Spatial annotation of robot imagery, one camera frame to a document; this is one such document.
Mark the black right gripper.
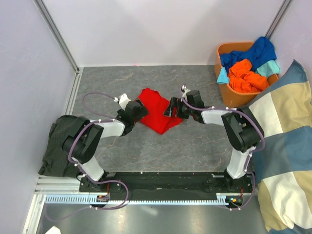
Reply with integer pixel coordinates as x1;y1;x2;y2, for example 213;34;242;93
162;97;194;119

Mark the red t shirt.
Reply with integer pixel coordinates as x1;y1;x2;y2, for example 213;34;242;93
137;87;183;135

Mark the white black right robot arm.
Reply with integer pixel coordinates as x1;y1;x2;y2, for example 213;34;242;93
163;86;265;192

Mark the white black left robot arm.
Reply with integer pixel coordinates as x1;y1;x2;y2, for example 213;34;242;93
61;100;149;192

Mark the orange plastic laundry basket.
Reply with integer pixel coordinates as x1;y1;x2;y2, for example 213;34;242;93
214;50;278;107

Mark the orange t shirt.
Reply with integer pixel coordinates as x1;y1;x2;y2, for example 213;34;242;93
228;59;269;93

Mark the dark green striped folded shirt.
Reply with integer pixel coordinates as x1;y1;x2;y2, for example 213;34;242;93
39;115;78;178

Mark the blue and teal t shirt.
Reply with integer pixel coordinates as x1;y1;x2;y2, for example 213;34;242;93
217;37;280;78

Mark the blue and beige checked pillow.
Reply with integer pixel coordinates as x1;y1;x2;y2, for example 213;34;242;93
248;60;312;234

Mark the white object bottom left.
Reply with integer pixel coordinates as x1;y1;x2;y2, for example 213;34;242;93
45;226;61;234

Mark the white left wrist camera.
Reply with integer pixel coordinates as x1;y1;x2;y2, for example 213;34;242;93
114;93;131;110

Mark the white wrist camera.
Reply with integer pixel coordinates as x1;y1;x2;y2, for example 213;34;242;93
114;93;131;110
181;84;191;100

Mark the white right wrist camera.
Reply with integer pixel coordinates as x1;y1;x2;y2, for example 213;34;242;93
181;84;191;100

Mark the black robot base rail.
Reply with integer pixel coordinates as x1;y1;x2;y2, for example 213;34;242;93
79;171;255;194

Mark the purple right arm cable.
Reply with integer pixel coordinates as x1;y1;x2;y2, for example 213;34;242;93
179;84;266;213

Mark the light blue slotted cable duct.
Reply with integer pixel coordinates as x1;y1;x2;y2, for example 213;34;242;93
45;194;236;205

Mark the aluminium corner frame post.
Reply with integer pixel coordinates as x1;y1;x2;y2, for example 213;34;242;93
33;0;80;71

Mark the right aluminium corner post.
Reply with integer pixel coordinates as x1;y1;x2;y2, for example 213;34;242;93
265;0;293;39

